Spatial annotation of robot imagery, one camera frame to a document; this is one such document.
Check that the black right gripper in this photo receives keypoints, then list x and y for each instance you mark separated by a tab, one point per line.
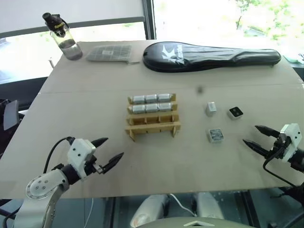
278	148

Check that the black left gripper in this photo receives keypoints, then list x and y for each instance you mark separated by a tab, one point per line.
91	167

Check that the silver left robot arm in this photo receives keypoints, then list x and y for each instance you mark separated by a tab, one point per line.
40	190

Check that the wooden slotted rack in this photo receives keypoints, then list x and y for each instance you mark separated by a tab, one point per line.
152	122

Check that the black table leg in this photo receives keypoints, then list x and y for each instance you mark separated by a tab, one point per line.
250	209

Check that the silver rounded robot leg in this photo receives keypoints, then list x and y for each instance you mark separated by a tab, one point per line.
149	209
207	205

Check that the green item at table edge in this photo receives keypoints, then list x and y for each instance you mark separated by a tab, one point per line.
293	59

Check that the black racket case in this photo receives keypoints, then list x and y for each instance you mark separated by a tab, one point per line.
202	58

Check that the black chair with grey panel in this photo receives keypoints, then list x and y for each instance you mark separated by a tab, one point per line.
9	118

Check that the grey robot torso top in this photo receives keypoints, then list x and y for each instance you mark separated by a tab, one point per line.
199	223

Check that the clear water bottle black lid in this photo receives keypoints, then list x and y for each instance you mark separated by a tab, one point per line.
66	40

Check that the silver block with dark face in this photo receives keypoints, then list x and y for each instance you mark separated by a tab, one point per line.
234	113

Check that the silver block speckled top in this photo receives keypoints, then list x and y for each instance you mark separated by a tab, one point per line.
215	135

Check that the silver metal cylinder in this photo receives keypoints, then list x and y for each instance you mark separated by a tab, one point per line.
164	107
139	99
164	97
151	98
152	108
139	108

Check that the dark window frame post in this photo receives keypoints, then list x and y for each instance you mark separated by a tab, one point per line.
150	19

